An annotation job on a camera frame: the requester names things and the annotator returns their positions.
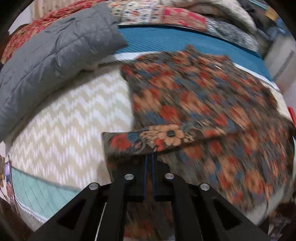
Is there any floral patterned garment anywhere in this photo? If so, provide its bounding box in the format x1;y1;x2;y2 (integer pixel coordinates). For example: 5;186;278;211
101;45;296;241

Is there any teal quilted mattress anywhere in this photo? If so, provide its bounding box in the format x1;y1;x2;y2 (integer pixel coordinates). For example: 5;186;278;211
11;168;81;222

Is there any beige chevron bed cover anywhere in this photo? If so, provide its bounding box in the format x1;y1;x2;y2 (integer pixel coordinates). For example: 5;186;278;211
6;52;293;227

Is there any small book stack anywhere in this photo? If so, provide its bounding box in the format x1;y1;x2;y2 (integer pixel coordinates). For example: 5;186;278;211
1;156;14;204

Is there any grey quilted puffer jacket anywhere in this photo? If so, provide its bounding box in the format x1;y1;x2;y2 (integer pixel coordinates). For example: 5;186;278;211
1;2;127;139

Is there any grey storage unit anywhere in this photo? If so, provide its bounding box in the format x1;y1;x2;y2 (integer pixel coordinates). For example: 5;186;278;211
264;35;295;92

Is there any blue striped bed sheet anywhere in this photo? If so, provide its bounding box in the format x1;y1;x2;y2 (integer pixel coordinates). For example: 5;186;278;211
117;26;273;81

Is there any grey speckled blanket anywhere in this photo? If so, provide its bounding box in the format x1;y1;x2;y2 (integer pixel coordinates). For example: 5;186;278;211
206;18;259;52

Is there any cream printed folded comforter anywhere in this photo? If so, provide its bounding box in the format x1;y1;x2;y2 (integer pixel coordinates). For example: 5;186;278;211
160;0;257;34

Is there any cream floral patchwork quilt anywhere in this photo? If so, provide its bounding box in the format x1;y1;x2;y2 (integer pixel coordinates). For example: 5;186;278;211
106;1;207;32

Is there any red floral quilt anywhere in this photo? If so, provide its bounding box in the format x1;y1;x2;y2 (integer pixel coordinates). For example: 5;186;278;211
1;0;101;64

